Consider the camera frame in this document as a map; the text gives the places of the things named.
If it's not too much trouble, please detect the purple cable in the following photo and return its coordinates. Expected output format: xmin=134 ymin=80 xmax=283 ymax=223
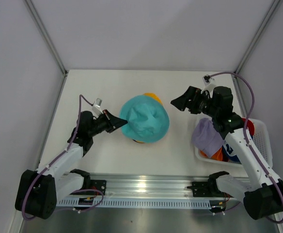
xmin=209 ymin=71 xmax=283 ymax=224
xmin=21 ymin=94 xmax=96 ymax=220

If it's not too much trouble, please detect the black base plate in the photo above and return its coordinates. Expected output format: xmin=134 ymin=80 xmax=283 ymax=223
xmin=186 ymin=181 xmax=232 ymax=198
xmin=82 ymin=180 xmax=107 ymax=196

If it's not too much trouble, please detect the blue cap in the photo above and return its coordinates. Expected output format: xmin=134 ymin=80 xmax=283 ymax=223
xmin=222 ymin=142 xmax=240 ymax=163

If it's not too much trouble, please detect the teal bucket hat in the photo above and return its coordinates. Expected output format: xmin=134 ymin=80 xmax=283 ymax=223
xmin=119 ymin=94 xmax=170 ymax=143

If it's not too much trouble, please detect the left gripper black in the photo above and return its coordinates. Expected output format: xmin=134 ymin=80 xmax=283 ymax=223
xmin=88 ymin=110 xmax=127 ymax=137

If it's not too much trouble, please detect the red hat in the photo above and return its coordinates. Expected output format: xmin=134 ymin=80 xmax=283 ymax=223
xmin=246 ymin=119 xmax=255 ymax=138

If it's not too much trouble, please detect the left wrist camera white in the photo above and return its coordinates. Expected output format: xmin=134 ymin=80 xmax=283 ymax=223
xmin=92 ymin=98 xmax=103 ymax=116

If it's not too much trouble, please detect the yellow bucket hat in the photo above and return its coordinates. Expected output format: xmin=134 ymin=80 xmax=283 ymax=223
xmin=133 ymin=93 xmax=163 ymax=144

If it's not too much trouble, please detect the left aluminium frame post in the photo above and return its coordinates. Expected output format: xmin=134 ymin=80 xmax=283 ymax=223
xmin=23 ymin=0 xmax=68 ymax=76

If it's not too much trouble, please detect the aluminium mounting rail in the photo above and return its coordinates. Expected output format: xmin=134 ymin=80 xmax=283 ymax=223
xmin=91 ymin=173 xmax=208 ymax=199

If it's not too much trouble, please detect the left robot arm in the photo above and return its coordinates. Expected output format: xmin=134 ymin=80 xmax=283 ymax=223
xmin=15 ymin=110 xmax=128 ymax=220

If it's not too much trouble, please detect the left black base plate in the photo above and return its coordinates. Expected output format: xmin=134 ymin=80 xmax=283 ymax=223
xmin=82 ymin=180 xmax=107 ymax=196

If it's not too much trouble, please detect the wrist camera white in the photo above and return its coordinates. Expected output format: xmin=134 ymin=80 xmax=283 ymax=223
xmin=92 ymin=98 xmax=103 ymax=116
xmin=202 ymin=75 xmax=217 ymax=93

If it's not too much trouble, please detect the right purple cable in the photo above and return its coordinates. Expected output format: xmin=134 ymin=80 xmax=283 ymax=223
xmin=209 ymin=71 xmax=283 ymax=224

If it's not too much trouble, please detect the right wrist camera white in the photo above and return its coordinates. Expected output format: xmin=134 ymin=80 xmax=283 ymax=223
xmin=202 ymin=75 xmax=217 ymax=93

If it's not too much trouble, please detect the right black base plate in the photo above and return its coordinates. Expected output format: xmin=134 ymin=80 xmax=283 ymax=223
xmin=186 ymin=181 xmax=232 ymax=198

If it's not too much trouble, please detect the lavender bucket hat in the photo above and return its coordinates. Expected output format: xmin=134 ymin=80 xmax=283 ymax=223
xmin=191 ymin=117 xmax=225 ymax=158

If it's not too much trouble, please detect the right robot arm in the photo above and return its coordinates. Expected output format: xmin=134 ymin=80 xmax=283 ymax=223
xmin=171 ymin=86 xmax=283 ymax=223

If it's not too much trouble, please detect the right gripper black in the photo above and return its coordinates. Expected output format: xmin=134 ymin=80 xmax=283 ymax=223
xmin=171 ymin=86 xmax=219 ymax=118

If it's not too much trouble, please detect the aluminium frame post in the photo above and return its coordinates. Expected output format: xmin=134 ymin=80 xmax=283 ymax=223
xmin=235 ymin=0 xmax=283 ymax=73
xmin=23 ymin=0 xmax=68 ymax=76

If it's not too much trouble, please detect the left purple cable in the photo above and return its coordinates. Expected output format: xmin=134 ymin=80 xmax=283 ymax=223
xmin=21 ymin=94 xmax=96 ymax=220

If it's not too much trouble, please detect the white slotted cable duct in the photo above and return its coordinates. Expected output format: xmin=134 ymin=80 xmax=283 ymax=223
xmin=57 ymin=197 xmax=211 ymax=210

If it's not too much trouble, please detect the right aluminium frame post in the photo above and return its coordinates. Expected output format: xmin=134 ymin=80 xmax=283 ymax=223
xmin=235 ymin=0 xmax=283 ymax=73

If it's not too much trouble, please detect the orange bucket hat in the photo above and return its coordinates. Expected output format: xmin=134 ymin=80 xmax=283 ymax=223
xmin=199 ymin=148 xmax=226 ymax=162

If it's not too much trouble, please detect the white plastic basket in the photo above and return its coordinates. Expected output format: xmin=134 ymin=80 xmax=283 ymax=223
xmin=194 ymin=118 xmax=273 ymax=168

